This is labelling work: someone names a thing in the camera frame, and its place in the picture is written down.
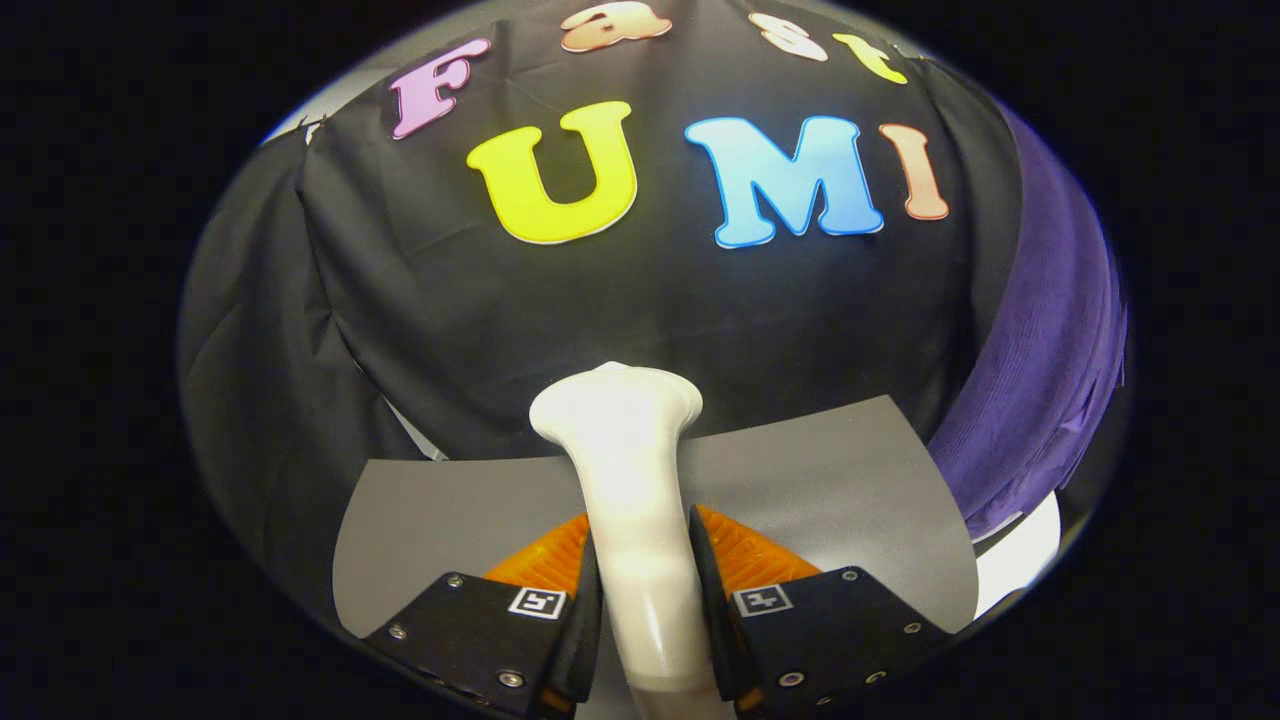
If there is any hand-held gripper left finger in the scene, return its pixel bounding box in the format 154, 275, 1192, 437
360, 513, 605, 720

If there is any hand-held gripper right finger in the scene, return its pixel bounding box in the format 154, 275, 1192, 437
688, 505, 953, 719

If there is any purple corduroy jacket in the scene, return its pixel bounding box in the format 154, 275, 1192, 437
928, 105, 1129, 541

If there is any grey cabinet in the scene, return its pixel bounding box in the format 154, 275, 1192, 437
333, 395, 979, 641

